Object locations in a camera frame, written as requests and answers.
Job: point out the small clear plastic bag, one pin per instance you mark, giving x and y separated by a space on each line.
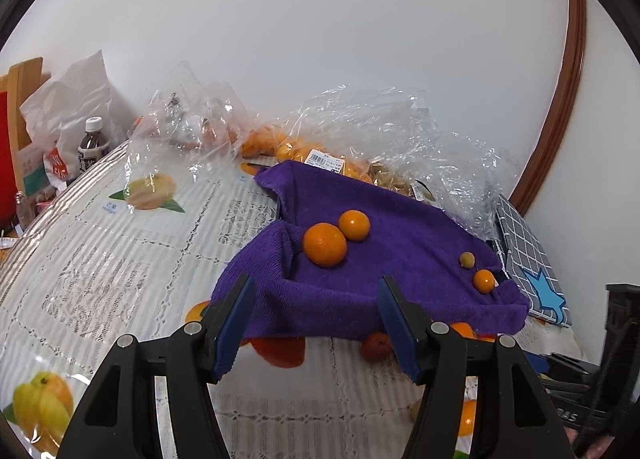
165 139

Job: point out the dark drink bottle white cap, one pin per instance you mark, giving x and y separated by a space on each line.
92 149

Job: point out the orange mandarin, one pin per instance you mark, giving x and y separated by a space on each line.
468 416
325 244
354 225
462 330

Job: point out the red paper bag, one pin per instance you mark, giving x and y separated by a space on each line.
6 154

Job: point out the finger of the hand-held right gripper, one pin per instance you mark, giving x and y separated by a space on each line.
565 364

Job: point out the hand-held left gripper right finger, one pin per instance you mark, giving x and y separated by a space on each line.
397 334

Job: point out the white plastic bag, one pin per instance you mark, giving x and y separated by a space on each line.
70 94

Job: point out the small dark red fruit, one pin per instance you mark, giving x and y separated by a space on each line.
376 346

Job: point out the brown wooden door frame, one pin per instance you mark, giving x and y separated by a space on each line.
565 89

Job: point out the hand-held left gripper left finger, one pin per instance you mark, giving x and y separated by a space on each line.
235 329

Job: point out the small green round fruit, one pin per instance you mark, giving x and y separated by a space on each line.
467 259

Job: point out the heap of bagged mandarins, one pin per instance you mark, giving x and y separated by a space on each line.
280 144

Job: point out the purple towel-lined tray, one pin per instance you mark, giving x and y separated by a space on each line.
400 249

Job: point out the large clear plastic bag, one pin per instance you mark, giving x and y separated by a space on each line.
400 129

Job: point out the oval orange kumquat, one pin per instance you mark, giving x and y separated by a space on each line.
483 281

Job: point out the grey checkered pouch blue star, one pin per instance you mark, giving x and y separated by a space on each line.
525 249

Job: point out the heap of tan longans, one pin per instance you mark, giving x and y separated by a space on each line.
390 181

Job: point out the fruit print lace tablecloth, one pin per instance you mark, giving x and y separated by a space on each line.
125 289

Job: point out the green and white packet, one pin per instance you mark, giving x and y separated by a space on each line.
32 171

